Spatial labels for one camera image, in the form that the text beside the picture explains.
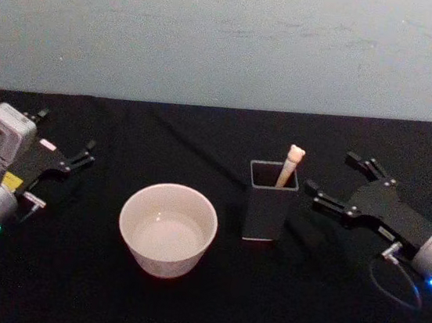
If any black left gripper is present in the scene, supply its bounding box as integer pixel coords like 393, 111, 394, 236
0, 103, 102, 203

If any cream stick with bear head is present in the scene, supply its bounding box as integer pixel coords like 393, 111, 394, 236
274, 142, 307, 192

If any black table cloth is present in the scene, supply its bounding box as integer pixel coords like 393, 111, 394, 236
0, 68, 432, 323

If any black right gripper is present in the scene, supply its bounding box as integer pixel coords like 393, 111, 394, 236
295, 145, 432, 260

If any dark square holder cup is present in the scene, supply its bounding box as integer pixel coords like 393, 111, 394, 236
240, 158, 302, 247

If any thin dark cable silver plug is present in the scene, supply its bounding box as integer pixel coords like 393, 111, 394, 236
15, 190, 49, 224
365, 239, 431, 312

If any white round bowl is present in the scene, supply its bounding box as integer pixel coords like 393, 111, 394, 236
112, 176, 224, 285

